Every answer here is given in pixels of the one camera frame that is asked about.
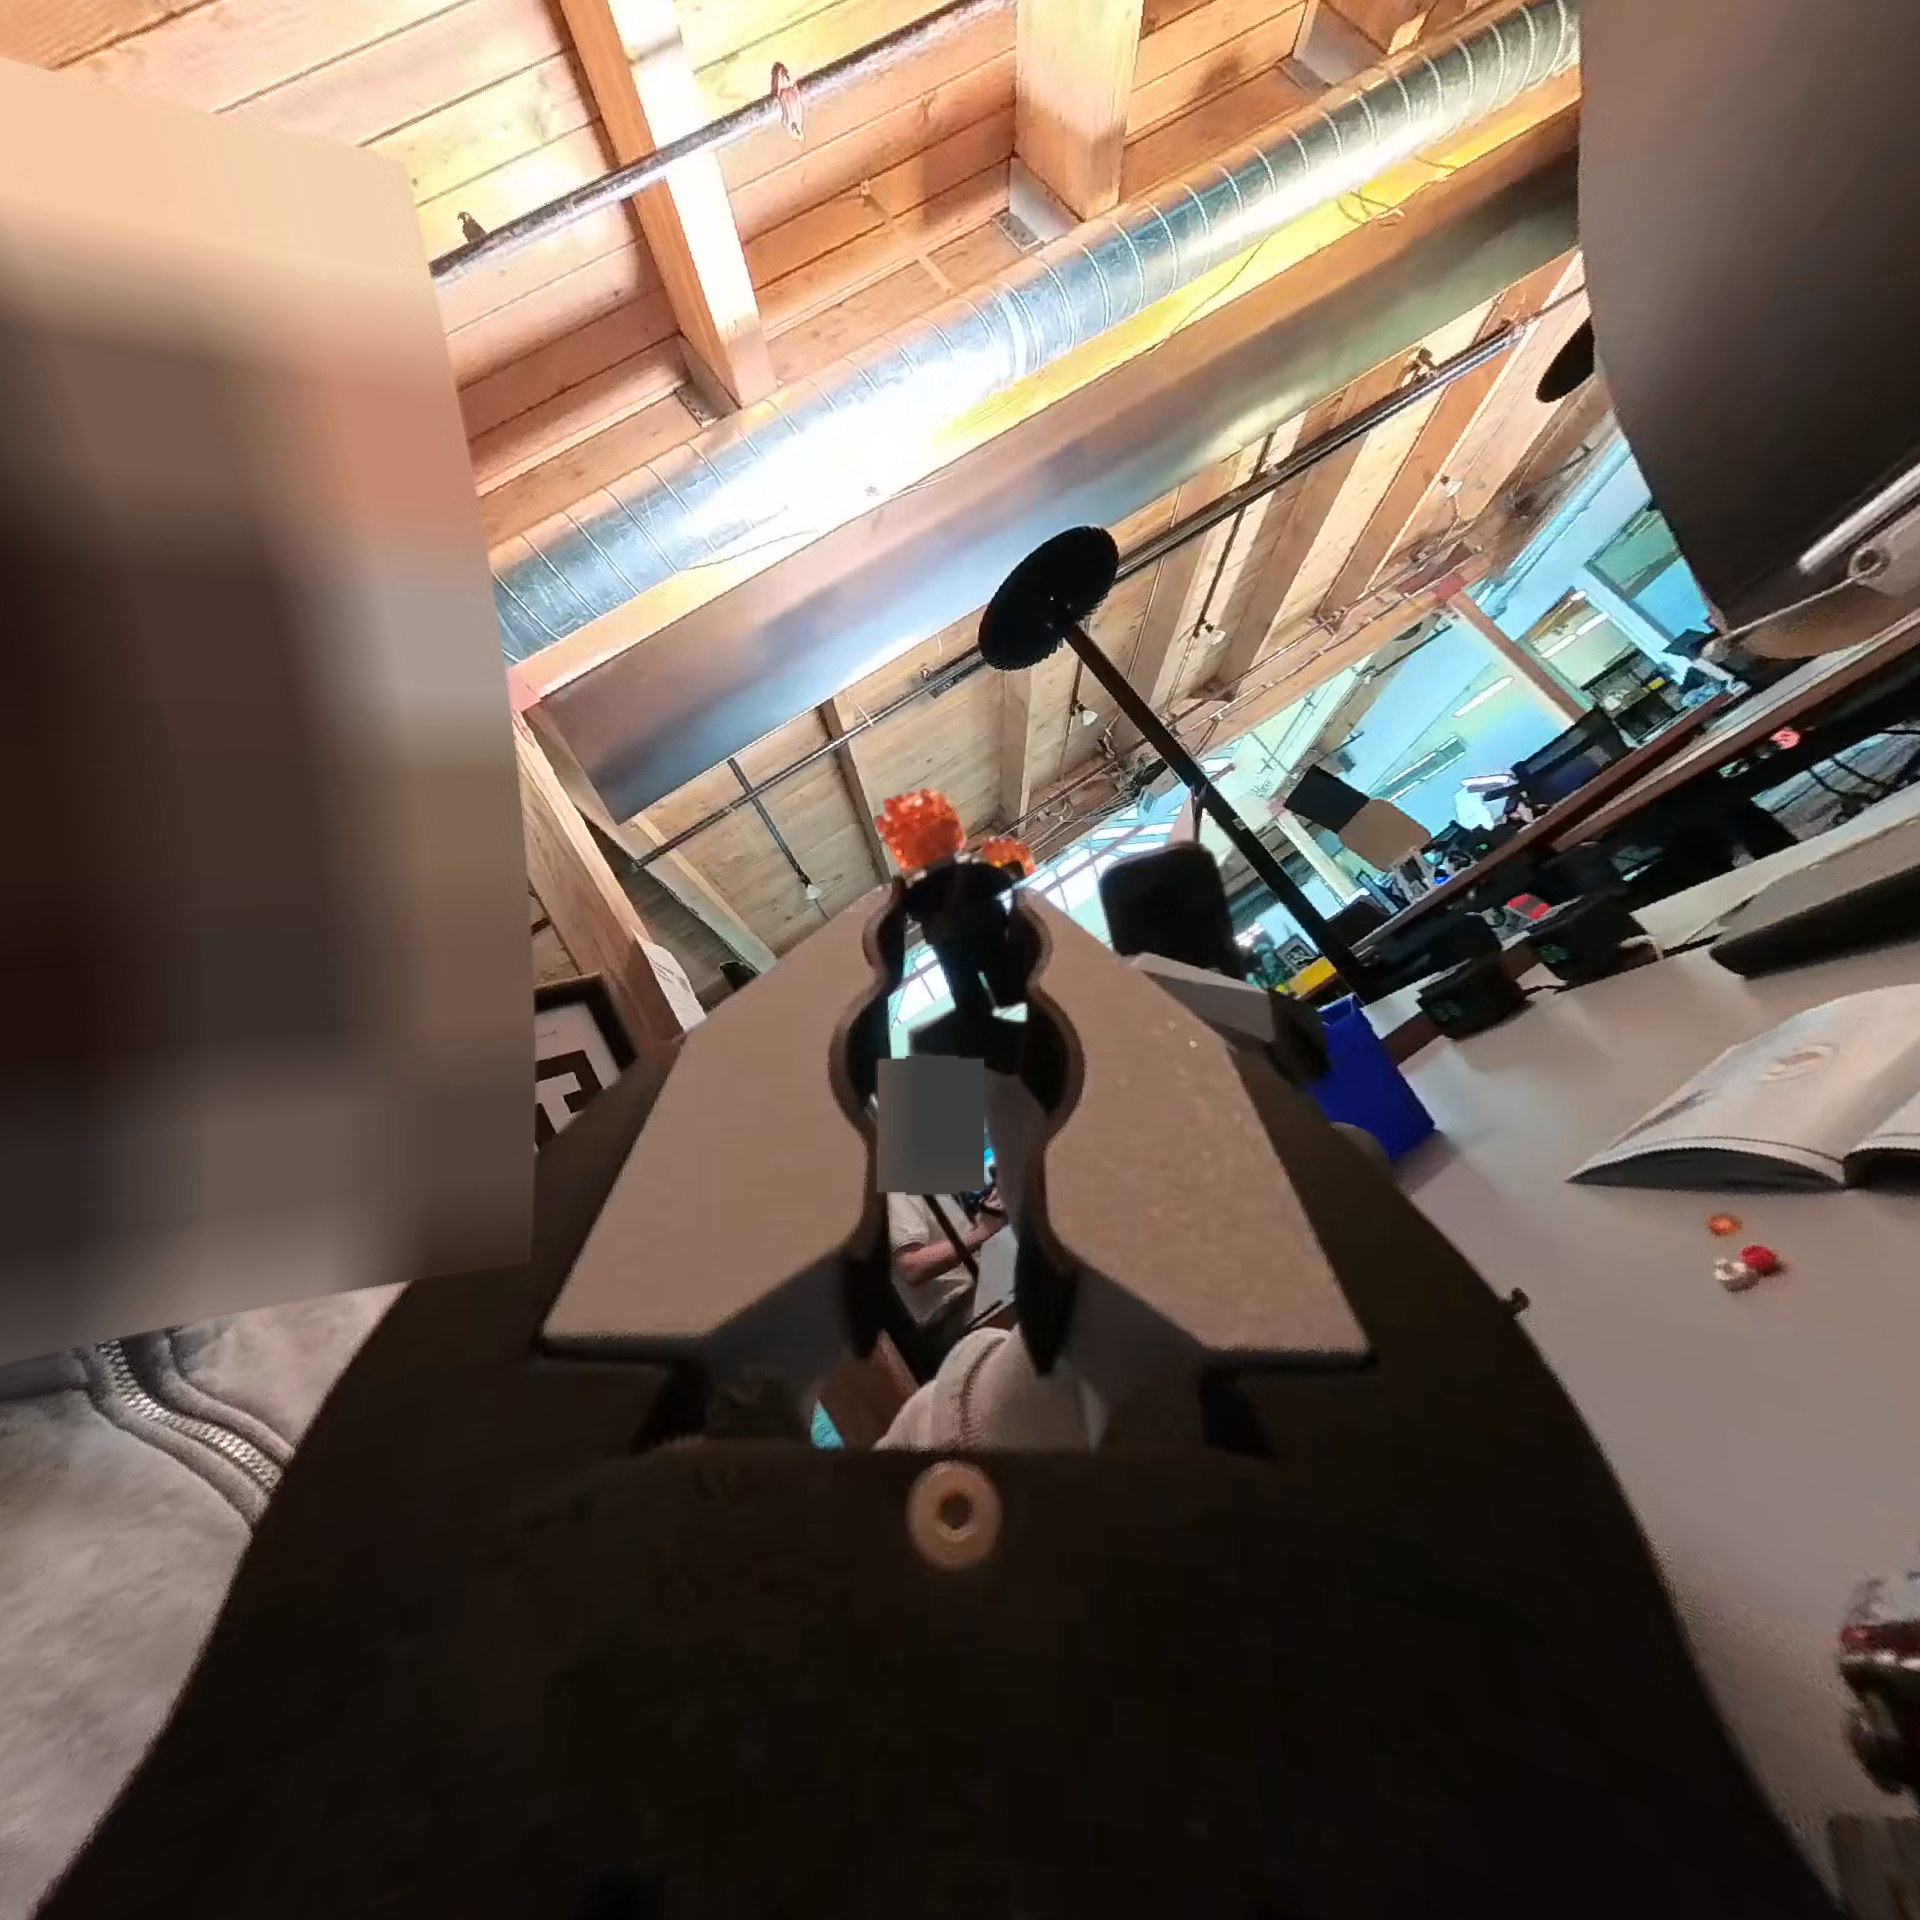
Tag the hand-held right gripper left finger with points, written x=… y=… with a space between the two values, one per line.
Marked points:
x=705 y=1200

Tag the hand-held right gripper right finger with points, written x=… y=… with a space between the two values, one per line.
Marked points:
x=1200 y=1200

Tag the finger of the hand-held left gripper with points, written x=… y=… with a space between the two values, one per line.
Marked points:
x=1213 y=1001

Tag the black flame-headed lego minifigure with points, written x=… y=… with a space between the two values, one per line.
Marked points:
x=921 y=830

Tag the lego instruction booklet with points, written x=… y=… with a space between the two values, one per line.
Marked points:
x=1769 y=1109

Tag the blue plastic bin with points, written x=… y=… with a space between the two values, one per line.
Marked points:
x=1371 y=1072

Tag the black white framed sign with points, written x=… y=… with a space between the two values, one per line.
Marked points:
x=578 y=1065

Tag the black tan cardboard panel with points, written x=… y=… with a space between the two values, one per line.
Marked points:
x=1358 y=819

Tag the black support pole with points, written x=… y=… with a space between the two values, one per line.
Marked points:
x=1048 y=598

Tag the black power adapter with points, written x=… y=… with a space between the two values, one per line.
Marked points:
x=1814 y=900

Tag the silver monitor stand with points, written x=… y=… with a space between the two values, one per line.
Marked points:
x=1860 y=539

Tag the black monitor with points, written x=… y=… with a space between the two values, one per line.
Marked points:
x=1756 y=300

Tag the black ceiling pipe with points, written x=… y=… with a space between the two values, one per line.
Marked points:
x=675 y=165

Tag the silver ventilation duct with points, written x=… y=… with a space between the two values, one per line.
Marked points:
x=974 y=345

